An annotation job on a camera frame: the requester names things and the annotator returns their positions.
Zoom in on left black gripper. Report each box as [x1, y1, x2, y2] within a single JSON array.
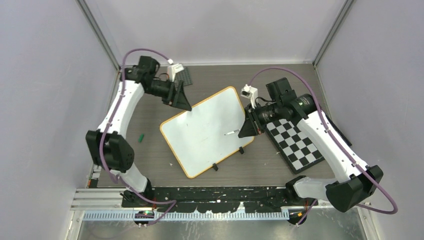
[[146, 78, 192, 111]]

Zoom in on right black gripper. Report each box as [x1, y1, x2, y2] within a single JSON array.
[[238, 100, 282, 138]]

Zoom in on green whiteboard marker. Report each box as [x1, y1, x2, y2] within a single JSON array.
[[224, 129, 240, 136]]

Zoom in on yellow framed whiteboard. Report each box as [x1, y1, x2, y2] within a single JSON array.
[[159, 86, 255, 179]]

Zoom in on green marker cap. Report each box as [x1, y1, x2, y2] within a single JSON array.
[[138, 133, 145, 143]]

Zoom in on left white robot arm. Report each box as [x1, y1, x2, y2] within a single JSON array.
[[85, 56, 192, 207]]

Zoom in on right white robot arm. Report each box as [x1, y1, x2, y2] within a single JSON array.
[[238, 77, 384, 213]]

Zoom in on grey studded baseplate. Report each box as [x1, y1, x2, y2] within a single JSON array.
[[175, 67, 193, 86]]

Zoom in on black white checkerboard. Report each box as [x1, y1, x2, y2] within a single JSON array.
[[265, 119, 325, 175]]

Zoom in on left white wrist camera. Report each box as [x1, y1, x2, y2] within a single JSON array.
[[166, 63, 184, 82]]

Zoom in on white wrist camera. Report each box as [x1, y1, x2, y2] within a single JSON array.
[[240, 84, 259, 109], [166, 63, 184, 82]]

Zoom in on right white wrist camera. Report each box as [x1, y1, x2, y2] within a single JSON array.
[[240, 84, 259, 109]]

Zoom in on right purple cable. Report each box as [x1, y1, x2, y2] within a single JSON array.
[[248, 67, 399, 227]]

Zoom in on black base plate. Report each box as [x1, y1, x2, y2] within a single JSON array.
[[120, 186, 314, 214]]

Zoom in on aluminium rail frame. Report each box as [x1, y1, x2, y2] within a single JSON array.
[[70, 66, 373, 222]]

